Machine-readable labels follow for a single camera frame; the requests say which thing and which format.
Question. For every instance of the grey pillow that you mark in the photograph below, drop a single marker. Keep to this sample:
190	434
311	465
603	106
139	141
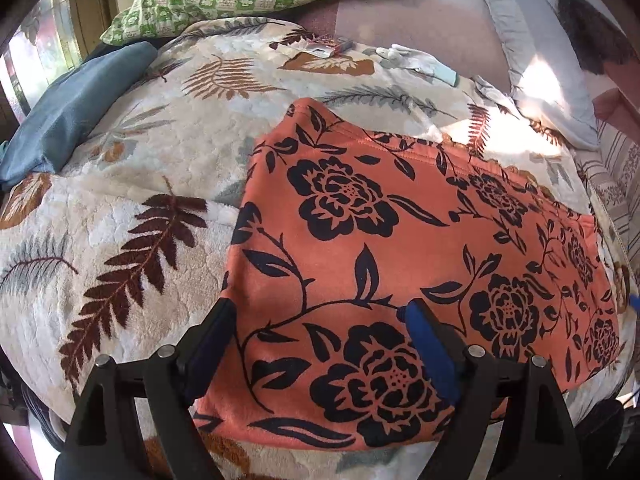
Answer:
540	50

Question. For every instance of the pink blanket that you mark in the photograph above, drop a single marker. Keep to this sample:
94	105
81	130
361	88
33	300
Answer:
617	102

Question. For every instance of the striped floral blanket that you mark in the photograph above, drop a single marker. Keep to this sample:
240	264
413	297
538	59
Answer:
617	170

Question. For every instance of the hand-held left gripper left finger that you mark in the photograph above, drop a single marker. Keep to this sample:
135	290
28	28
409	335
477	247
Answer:
207	355

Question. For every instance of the leaf print quilt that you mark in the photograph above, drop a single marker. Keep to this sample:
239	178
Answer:
125	220

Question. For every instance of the orange floral shirt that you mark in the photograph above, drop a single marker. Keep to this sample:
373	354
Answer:
360	250

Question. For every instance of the black furry cushion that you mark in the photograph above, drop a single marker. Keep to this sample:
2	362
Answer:
595	35

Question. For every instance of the small red box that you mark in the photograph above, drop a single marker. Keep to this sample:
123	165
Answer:
327	47

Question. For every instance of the patterned glass window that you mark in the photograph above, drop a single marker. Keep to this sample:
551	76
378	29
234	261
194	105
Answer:
40	45

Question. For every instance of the pink bed sheet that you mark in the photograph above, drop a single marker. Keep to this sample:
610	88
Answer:
415	10

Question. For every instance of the blue folded cloth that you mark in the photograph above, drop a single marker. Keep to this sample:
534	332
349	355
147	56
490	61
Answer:
75	110

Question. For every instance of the white glove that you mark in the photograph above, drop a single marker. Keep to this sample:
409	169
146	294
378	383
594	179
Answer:
415	62

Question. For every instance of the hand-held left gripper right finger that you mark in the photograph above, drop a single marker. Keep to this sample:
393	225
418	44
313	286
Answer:
432	347

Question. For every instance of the white crumpled cloth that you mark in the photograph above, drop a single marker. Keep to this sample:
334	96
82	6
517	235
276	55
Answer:
495	95

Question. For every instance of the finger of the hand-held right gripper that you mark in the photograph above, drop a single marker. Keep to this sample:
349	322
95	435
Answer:
634	305

